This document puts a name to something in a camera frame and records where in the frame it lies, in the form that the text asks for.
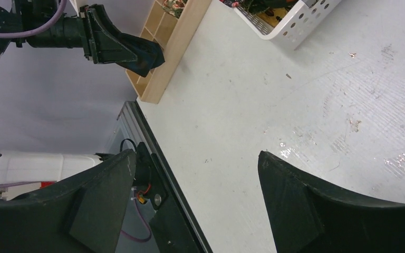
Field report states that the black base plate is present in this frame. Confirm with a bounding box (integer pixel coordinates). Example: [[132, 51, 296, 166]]
[[133, 142, 212, 252]]

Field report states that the white perforated plastic basket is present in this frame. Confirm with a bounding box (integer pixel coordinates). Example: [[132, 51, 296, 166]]
[[234, 0, 340, 50]]

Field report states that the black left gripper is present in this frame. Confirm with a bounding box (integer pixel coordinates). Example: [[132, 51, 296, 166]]
[[26, 4, 166, 78]]

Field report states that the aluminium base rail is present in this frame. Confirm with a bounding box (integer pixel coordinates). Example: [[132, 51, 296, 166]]
[[108, 101, 212, 252]]

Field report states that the wooden compartment tray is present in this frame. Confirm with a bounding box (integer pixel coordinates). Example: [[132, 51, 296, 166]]
[[126, 0, 211, 104]]

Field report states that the pile of patterned ties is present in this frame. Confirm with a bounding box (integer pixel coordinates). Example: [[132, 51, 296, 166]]
[[220, 0, 297, 27]]

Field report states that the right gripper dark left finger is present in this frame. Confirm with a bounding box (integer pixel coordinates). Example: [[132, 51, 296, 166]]
[[0, 150, 136, 252]]

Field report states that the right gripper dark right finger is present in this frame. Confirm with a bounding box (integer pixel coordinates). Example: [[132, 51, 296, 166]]
[[258, 151, 405, 252]]

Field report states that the rolled floral tie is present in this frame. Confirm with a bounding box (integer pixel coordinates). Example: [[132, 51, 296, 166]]
[[162, 0, 188, 18]]

